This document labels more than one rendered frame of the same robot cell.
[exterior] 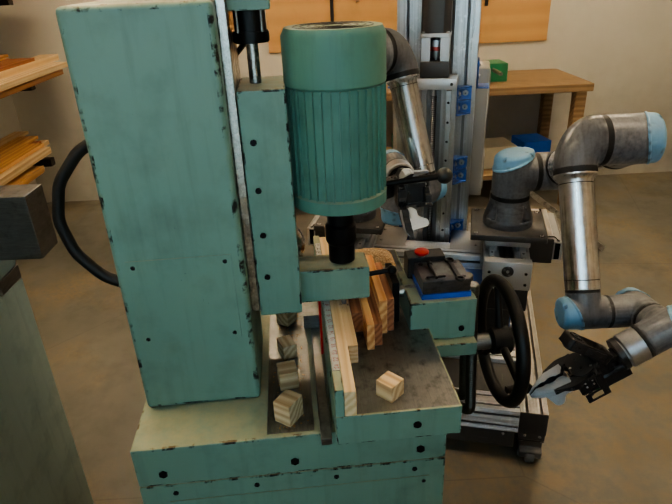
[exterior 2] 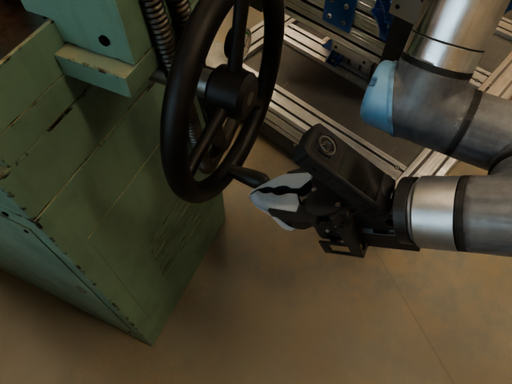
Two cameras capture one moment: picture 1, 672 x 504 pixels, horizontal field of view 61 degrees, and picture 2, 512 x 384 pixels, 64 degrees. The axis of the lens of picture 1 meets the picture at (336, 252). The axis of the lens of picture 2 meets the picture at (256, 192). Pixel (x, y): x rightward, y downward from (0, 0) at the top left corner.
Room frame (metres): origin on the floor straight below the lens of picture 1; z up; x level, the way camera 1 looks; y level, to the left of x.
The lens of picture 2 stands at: (0.72, -0.56, 1.17)
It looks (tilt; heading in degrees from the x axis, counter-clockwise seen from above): 57 degrees down; 29
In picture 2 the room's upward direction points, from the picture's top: straight up
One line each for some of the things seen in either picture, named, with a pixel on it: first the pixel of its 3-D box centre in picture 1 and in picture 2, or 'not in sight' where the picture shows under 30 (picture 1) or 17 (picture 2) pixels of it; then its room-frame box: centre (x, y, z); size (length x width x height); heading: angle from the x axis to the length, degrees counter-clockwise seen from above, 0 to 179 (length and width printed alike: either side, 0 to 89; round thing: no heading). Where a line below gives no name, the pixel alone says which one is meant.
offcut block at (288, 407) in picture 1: (288, 407); not in sight; (0.83, 0.10, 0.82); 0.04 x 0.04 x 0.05; 57
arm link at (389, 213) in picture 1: (398, 201); not in sight; (1.45, -0.18, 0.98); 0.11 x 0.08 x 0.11; 129
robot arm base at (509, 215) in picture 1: (508, 207); not in sight; (1.65, -0.55, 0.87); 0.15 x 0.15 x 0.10
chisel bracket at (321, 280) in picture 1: (332, 279); not in sight; (1.01, 0.01, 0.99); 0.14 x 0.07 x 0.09; 94
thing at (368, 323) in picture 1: (363, 306); not in sight; (1.00, -0.05, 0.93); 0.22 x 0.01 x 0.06; 4
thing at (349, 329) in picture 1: (338, 281); not in sight; (1.13, 0.00, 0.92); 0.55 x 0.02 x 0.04; 4
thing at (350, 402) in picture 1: (333, 307); not in sight; (1.01, 0.01, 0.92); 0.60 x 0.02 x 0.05; 4
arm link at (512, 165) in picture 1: (514, 171); not in sight; (1.65, -0.55, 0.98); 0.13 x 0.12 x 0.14; 90
